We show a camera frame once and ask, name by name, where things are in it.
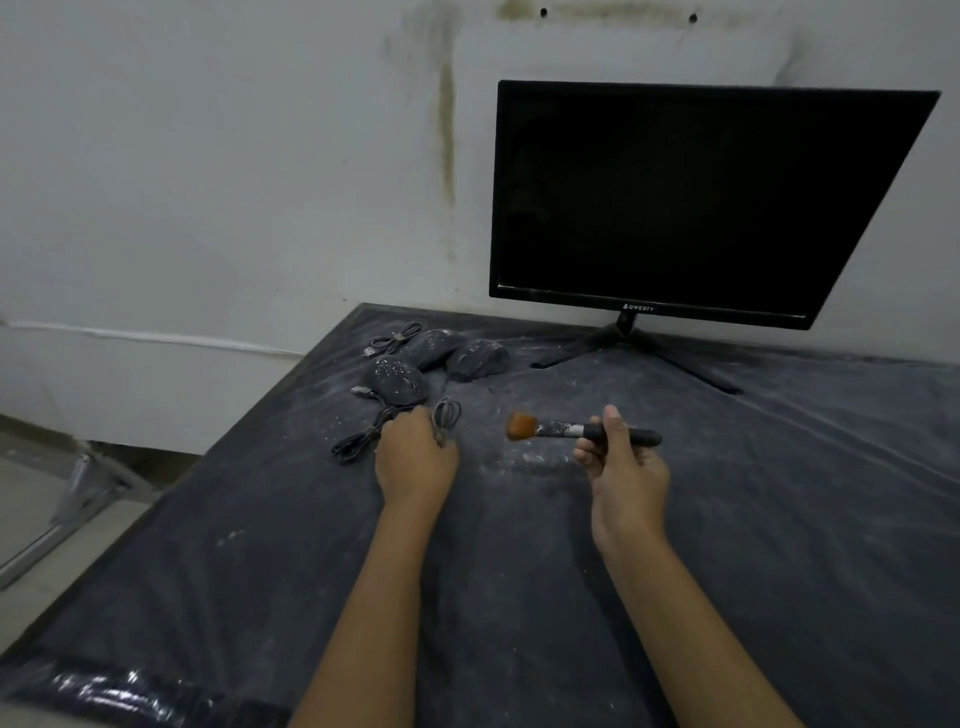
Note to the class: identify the person's right hand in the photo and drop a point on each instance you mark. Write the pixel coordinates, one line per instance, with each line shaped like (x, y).
(628, 495)

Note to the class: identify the person's left hand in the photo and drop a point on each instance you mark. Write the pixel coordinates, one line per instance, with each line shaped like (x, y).
(414, 465)

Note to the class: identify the person's left thumb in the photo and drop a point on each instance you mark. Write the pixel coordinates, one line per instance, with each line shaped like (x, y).
(447, 448)

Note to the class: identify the person's right thumb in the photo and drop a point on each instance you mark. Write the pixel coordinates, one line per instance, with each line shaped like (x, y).
(615, 431)

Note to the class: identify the person's left forearm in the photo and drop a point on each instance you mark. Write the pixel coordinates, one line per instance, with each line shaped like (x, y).
(375, 622)

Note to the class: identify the person's right forearm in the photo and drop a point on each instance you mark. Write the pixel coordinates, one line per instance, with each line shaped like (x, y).
(690, 645)

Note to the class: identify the dusty black computer mouse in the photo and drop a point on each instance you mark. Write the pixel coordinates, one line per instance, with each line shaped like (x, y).
(394, 379)
(433, 346)
(478, 358)

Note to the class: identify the black monitor stand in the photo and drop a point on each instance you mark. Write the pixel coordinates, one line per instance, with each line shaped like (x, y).
(627, 333)

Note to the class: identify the dusty black plastic table cover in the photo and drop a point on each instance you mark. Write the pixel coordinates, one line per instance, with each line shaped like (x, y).
(525, 570)

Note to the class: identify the black computer monitor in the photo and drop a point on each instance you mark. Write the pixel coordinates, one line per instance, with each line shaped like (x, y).
(705, 202)

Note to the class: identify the grey metal table frame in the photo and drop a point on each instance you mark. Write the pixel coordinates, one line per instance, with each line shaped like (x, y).
(71, 510)

